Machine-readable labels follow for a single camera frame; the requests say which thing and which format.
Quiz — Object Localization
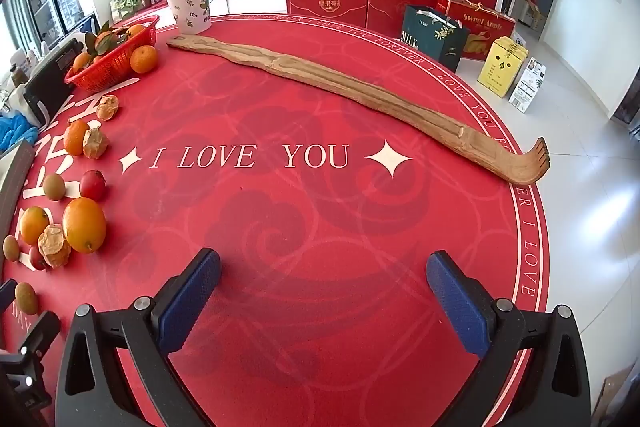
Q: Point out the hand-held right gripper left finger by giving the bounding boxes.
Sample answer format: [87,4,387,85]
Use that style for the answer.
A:
[54,247,222,427]

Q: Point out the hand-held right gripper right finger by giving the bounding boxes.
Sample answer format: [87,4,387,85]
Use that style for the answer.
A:
[426,250,593,427]

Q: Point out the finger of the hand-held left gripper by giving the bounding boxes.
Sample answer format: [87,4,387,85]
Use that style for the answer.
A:
[15,310,62,375]
[0,279,18,314]

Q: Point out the smooth orange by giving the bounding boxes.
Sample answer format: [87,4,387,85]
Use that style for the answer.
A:
[19,206,51,246]
[62,197,107,254]

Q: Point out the grey cardboard box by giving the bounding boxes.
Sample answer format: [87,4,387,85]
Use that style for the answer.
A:
[0,139,37,258]

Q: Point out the brown kiwi fruit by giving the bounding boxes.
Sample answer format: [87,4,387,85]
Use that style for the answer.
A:
[43,173,67,201]

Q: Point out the tangerine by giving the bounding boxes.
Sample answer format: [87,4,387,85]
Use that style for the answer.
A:
[130,45,159,74]
[64,121,91,156]

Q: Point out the paper ball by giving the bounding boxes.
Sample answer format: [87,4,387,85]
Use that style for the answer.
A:
[82,128,108,160]

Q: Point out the red round printed table mat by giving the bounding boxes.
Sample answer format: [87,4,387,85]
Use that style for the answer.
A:
[0,13,551,427]

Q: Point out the blue rubber gloves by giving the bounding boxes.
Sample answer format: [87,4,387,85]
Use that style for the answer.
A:
[0,112,40,152]

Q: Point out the brown cardboard piece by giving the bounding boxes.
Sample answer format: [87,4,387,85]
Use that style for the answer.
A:
[592,364,638,427]

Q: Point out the white storage container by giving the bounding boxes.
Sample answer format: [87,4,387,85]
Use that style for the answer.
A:
[0,79,31,118]

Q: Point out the black radio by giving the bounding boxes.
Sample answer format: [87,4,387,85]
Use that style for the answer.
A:
[22,34,86,128]

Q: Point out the white printed carton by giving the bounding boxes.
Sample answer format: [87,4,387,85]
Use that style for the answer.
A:
[509,57,547,115]

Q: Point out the yellow carton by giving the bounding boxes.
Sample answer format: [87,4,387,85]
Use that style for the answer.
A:
[476,37,530,100]

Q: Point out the wooden back scratcher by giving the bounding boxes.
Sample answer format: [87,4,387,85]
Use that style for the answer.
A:
[166,34,552,184]

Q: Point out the red plastic basket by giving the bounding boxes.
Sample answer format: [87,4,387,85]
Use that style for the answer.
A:
[64,15,161,94]

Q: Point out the green gift bag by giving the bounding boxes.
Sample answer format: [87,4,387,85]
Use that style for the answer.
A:
[401,5,471,72]

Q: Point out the pile of leafy tangerines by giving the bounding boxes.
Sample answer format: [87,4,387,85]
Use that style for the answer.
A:
[72,22,153,75]

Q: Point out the white floral paper cup stack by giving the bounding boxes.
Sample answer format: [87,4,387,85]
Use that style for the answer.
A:
[163,0,213,34]

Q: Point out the red gift box with handle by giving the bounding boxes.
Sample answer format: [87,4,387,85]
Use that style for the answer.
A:
[436,0,517,62]

